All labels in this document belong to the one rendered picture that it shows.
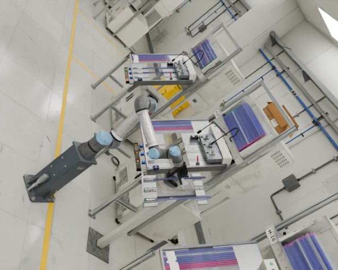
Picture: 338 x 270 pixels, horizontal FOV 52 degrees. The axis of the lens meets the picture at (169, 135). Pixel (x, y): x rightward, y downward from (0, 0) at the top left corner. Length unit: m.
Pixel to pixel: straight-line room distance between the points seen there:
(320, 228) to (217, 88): 2.33
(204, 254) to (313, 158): 2.49
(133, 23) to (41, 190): 5.01
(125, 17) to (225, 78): 3.44
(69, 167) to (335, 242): 1.93
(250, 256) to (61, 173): 1.50
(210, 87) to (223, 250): 2.32
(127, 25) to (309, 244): 5.80
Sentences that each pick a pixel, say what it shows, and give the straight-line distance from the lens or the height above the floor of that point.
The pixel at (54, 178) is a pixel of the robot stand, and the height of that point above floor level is 0.26.
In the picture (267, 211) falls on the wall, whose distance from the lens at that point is 4.52.
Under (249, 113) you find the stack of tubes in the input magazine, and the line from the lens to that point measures 3.28.
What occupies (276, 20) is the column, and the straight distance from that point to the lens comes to 6.25.
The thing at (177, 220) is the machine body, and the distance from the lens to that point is 3.59.
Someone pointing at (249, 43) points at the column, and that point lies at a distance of 6.23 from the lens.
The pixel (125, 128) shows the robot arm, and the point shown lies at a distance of 2.65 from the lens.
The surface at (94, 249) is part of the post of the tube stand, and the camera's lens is 3.13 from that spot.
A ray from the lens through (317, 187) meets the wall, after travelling 4.40.
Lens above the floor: 1.94
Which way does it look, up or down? 18 degrees down
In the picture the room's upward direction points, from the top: 54 degrees clockwise
